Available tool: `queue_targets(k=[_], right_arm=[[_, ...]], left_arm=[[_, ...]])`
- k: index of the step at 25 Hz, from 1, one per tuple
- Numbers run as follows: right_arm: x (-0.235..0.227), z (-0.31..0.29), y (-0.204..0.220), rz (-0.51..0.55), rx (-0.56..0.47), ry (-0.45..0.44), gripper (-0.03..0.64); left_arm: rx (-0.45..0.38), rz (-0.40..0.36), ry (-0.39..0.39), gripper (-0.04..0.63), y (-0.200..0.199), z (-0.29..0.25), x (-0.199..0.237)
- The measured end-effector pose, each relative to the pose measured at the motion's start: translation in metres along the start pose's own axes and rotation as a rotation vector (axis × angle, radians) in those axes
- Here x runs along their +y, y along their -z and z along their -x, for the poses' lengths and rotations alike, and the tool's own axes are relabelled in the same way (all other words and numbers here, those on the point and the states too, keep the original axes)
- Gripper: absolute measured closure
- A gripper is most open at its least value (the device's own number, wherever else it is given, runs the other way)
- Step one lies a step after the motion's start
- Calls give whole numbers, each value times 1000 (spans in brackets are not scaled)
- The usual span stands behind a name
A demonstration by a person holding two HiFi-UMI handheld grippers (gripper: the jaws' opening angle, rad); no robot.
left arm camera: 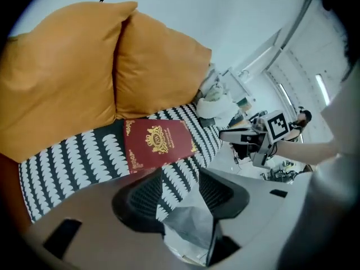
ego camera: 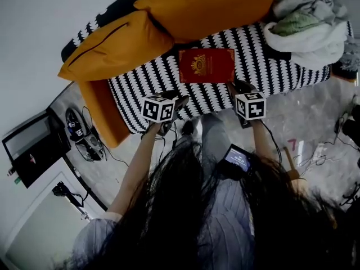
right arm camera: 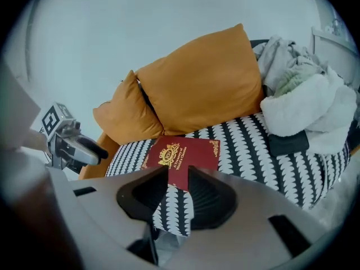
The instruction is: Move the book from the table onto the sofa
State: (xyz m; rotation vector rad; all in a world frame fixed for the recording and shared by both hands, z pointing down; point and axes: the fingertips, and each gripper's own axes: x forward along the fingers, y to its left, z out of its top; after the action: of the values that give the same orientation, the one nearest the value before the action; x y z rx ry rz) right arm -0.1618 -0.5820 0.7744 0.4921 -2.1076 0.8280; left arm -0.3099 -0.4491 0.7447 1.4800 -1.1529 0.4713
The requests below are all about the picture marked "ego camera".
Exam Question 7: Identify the person's right forearm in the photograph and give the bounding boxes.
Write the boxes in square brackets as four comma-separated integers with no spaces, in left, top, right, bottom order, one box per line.
[251,119,285,169]

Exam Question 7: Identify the orange sofa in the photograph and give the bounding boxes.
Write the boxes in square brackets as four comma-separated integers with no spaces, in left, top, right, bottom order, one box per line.
[57,0,356,149]

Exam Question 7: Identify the red book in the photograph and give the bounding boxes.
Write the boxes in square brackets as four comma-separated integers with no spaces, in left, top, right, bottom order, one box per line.
[178,48,236,84]

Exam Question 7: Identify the small black camera device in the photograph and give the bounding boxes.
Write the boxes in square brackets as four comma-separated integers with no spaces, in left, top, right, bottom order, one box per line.
[52,181,86,208]

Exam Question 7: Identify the white towel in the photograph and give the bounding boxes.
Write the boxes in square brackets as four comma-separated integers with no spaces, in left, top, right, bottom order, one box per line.
[264,21,348,69]

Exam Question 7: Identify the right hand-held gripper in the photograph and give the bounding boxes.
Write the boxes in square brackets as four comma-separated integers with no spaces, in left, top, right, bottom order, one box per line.
[226,79,267,129]

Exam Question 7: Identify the black monitor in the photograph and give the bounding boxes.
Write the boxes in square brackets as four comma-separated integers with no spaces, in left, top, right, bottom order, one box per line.
[1,108,73,190]

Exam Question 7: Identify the grey knit cloth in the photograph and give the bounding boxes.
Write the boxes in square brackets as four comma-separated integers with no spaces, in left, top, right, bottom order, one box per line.
[339,38,360,73]

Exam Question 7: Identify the person's legs in jeans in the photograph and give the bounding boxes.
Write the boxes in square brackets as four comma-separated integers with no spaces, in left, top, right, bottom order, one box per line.
[181,112,235,163]

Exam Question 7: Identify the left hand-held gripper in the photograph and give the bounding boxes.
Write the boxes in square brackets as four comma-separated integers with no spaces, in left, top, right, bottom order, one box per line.
[141,90,190,137]

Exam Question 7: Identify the black screen device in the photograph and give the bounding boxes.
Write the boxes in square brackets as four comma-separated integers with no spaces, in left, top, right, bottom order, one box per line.
[223,143,253,177]

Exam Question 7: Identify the green cloth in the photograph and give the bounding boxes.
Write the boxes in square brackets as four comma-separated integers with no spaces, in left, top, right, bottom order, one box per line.
[271,11,322,37]

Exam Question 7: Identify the black cable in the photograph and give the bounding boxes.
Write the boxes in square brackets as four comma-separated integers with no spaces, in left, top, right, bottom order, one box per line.
[81,105,131,168]

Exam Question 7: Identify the black white striped blanket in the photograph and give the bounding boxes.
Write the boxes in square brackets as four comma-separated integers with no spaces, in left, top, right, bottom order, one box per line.
[69,10,354,135]

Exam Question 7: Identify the person's light blue shirt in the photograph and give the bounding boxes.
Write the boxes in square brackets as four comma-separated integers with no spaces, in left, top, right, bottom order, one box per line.
[73,175,257,270]

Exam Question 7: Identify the black spare gripper set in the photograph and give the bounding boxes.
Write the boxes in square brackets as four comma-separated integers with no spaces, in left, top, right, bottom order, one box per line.
[65,107,102,162]

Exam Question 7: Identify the person's left forearm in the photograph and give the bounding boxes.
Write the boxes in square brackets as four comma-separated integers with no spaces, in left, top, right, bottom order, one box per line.
[108,122,163,216]

